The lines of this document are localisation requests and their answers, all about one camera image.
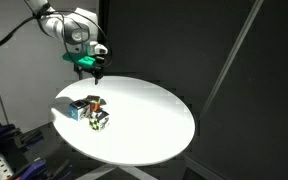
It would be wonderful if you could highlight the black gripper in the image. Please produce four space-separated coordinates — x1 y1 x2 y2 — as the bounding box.
73 64 104 86

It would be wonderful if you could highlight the orange multicolour soft toy block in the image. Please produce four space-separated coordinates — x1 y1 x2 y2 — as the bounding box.
85 94 107 114

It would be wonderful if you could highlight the blue soft toy block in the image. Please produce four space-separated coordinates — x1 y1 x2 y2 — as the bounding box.
68 98 92 122

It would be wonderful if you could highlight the green white black cube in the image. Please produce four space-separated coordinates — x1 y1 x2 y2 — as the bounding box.
88 109 111 132

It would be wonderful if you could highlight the black clamp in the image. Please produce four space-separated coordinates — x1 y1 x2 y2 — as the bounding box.
19 128 45 148

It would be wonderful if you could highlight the white table leg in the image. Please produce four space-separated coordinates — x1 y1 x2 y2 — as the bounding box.
75 163 159 180

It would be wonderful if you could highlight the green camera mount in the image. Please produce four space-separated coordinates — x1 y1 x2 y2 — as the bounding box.
62 51 97 68

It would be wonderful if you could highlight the diagonal silver wall rail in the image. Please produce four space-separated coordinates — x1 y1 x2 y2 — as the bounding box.
198 0 265 121

